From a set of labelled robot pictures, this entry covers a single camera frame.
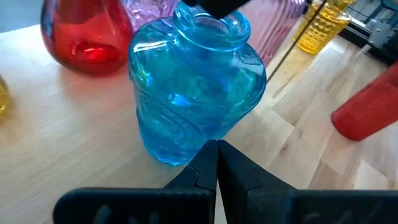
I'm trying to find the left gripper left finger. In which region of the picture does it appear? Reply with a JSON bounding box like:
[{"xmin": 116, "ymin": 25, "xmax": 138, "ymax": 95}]
[{"xmin": 52, "ymin": 139, "xmax": 218, "ymax": 224}]

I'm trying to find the yellow ribbed glass vase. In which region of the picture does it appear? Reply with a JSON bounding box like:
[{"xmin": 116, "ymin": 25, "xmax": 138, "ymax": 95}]
[{"xmin": 0, "ymin": 74, "xmax": 14, "ymax": 121}]

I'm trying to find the red bulb glass vase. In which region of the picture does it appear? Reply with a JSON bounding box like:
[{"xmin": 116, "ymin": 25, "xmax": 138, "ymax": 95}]
[{"xmin": 40, "ymin": 0, "xmax": 135, "ymax": 77}]

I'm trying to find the light wooden shelf board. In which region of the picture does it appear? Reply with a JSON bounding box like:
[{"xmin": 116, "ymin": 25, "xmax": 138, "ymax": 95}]
[{"xmin": 0, "ymin": 23, "xmax": 293, "ymax": 224}]

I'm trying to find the pink ribbed glass vase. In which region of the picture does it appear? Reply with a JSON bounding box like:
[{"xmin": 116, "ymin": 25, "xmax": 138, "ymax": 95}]
[{"xmin": 238, "ymin": 0, "xmax": 307, "ymax": 68}]

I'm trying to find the black table edge frame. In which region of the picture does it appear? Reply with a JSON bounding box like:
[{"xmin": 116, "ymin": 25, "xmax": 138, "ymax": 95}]
[{"xmin": 340, "ymin": 12, "xmax": 398, "ymax": 68}]

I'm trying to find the pink bulb swirl glass vase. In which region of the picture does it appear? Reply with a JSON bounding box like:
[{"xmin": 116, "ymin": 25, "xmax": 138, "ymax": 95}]
[{"xmin": 120, "ymin": 0, "xmax": 184, "ymax": 34}]

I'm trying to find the teal embossed glass vase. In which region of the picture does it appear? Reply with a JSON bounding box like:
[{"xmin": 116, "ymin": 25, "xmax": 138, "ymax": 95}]
[{"xmin": 128, "ymin": 1, "xmax": 267, "ymax": 167}]

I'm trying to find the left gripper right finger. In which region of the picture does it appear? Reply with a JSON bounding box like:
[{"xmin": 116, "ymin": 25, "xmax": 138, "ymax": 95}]
[{"xmin": 217, "ymin": 139, "xmax": 398, "ymax": 224}]

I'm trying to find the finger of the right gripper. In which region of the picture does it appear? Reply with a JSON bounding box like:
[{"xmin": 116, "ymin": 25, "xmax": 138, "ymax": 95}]
[{"xmin": 183, "ymin": 0, "xmax": 249, "ymax": 19}]

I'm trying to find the small yellow diamond-cut vase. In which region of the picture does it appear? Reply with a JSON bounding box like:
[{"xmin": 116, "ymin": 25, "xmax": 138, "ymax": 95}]
[{"xmin": 294, "ymin": 0, "xmax": 354, "ymax": 55}]

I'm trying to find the red cylinder glass vase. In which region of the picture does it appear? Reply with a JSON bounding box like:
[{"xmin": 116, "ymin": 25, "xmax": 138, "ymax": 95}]
[{"xmin": 331, "ymin": 62, "xmax": 398, "ymax": 142}]

